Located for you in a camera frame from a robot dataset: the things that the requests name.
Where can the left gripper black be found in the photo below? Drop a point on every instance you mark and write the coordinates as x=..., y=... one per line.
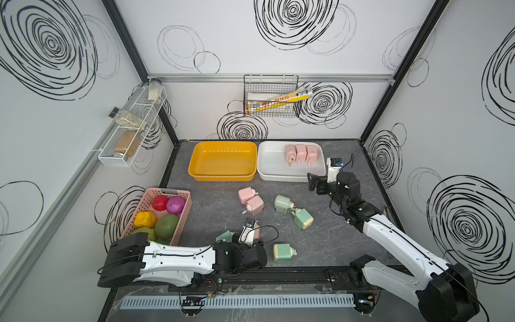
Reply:
x=236, y=246

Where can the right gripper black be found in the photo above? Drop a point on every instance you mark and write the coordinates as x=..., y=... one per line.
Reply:
x=322, y=181

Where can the pink sharpener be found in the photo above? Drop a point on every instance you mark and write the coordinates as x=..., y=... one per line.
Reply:
x=312, y=154
x=301, y=153
x=256, y=235
x=246, y=194
x=254, y=206
x=290, y=154

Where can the white plastic tray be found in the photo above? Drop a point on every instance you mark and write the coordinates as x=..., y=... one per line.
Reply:
x=272, y=165

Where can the yellow plastic tray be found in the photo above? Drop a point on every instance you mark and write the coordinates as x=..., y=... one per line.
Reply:
x=224, y=161

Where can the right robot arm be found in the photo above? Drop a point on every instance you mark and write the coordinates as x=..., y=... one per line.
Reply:
x=439, y=290

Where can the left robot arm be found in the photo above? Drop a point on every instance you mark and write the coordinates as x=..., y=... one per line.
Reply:
x=135, y=258

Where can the yellow toothpaste box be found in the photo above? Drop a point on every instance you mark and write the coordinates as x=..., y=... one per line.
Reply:
x=279, y=100

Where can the green sharpener bottom left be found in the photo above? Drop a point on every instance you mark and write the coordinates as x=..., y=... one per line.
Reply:
x=225, y=237

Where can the green sharpener bottom centre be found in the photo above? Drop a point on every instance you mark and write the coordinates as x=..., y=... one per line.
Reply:
x=283, y=252

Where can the green sharpener centre right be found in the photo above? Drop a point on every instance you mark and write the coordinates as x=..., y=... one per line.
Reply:
x=302, y=218

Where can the green sharpener round centre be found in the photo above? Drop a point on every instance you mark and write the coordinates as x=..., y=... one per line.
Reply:
x=283, y=205

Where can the purple toy fruit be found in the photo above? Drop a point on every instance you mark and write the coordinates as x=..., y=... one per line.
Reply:
x=175, y=205

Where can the green toy cabbage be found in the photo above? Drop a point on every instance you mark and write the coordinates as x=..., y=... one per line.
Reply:
x=150, y=232

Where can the red toy fruit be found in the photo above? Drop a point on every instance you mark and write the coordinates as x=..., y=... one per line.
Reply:
x=160, y=203

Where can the yellow toy pepper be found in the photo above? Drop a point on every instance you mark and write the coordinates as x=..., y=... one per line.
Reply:
x=145, y=219

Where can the clear bottle on shelf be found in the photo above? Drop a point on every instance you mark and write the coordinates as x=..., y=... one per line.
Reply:
x=127, y=120

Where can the glass jar on shelf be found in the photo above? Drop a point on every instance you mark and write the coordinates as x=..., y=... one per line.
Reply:
x=154, y=90

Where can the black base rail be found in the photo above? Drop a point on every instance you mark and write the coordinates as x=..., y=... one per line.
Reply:
x=337, y=278

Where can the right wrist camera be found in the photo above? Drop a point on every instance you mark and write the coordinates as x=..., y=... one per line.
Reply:
x=334, y=166

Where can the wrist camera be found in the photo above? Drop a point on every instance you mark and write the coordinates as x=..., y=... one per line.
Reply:
x=334, y=166
x=247, y=235

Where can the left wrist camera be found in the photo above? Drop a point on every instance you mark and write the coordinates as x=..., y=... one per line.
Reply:
x=247, y=235

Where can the white slotted cable duct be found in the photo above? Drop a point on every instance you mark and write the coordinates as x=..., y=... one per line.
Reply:
x=238, y=302

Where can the black wire wall basket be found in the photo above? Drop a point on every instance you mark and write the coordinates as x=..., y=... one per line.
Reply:
x=261, y=90

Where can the white wire wall shelf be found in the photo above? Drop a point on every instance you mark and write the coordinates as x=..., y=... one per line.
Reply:
x=139, y=105

